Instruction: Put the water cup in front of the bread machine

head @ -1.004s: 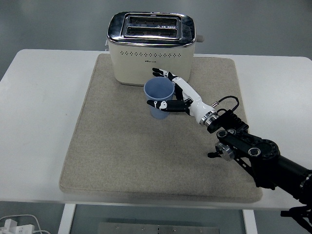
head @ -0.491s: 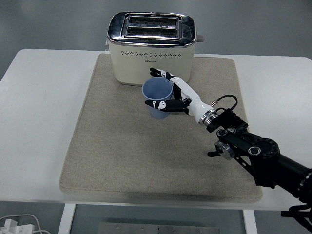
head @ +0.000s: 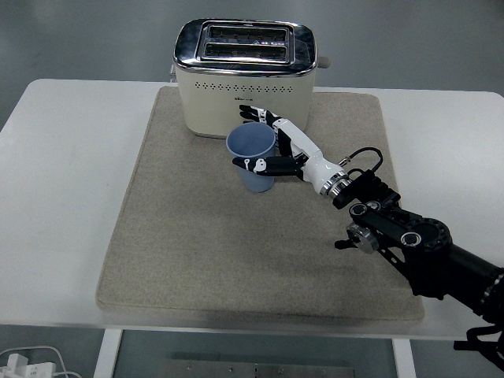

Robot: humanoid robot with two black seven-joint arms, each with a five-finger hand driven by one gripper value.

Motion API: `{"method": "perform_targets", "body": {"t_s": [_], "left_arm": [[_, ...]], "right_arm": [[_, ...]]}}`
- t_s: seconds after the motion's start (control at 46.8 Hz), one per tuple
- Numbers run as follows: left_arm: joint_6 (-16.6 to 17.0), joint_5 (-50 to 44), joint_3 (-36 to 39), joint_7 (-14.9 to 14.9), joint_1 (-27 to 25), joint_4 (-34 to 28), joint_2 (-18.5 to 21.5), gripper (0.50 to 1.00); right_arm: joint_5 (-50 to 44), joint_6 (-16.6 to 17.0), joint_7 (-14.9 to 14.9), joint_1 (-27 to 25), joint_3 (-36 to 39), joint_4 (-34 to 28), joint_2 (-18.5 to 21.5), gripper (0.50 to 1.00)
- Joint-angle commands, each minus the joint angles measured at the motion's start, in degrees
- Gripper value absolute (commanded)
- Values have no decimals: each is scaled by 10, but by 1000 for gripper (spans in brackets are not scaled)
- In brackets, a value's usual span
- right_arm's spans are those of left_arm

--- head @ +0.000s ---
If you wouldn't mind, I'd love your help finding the white and black hand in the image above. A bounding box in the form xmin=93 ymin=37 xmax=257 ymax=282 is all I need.
xmin=231 ymin=104 xmax=346 ymax=195

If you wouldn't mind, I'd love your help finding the light blue plastic cup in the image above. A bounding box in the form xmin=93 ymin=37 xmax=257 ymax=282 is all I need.
xmin=225 ymin=121 xmax=279 ymax=195

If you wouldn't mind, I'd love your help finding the cream and chrome toaster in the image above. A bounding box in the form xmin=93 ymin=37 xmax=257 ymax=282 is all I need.
xmin=169 ymin=18 xmax=332 ymax=143

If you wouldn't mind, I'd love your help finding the beige felt mat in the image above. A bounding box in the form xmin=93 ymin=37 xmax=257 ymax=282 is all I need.
xmin=95 ymin=85 xmax=426 ymax=328

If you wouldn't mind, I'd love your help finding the white table leg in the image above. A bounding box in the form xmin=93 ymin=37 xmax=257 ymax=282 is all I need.
xmin=93 ymin=328 xmax=124 ymax=378
xmin=391 ymin=337 xmax=417 ymax=378

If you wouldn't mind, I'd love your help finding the grey metal plate with screws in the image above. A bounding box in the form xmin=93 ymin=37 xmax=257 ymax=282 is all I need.
xmin=157 ymin=358 xmax=358 ymax=378

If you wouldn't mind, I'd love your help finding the white power adapter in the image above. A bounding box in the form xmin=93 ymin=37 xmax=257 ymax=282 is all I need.
xmin=0 ymin=353 xmax=56 ymax=378

